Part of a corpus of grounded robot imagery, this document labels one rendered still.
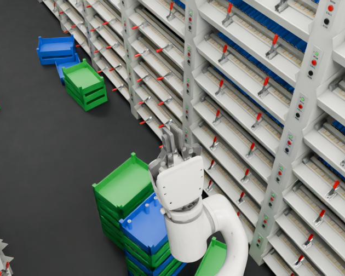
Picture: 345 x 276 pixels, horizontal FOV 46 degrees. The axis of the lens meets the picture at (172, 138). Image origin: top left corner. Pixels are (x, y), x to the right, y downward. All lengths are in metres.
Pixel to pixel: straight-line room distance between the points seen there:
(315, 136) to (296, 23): 0.42
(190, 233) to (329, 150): 0.83
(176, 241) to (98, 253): 1.61
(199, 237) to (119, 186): 1.36
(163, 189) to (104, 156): 2.13
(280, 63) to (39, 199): 1.79
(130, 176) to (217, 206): 1.38
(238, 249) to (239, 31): 1.04
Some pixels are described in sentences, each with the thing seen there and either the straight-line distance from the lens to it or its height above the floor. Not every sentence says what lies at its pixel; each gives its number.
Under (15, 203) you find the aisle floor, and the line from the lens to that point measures 2.80.
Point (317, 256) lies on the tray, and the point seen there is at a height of 0.49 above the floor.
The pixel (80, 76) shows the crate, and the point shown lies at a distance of 3.31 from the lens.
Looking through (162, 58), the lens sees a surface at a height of 0.72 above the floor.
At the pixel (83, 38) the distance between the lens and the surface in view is 3.83.
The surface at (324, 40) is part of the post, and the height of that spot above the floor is 1.46.
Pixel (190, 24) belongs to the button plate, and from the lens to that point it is 1.97.
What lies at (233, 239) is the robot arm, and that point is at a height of 1.39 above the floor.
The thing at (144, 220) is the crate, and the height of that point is 0.48.
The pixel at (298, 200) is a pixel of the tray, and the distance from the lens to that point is 1.88.
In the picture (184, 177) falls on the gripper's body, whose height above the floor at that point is 1.55.
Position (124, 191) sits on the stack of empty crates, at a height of 0.40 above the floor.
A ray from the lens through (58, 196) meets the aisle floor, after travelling 2.75.
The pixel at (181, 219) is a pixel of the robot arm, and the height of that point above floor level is 1.46.
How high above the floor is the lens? 2.17
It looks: 47 degrees down
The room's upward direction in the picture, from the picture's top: straight up
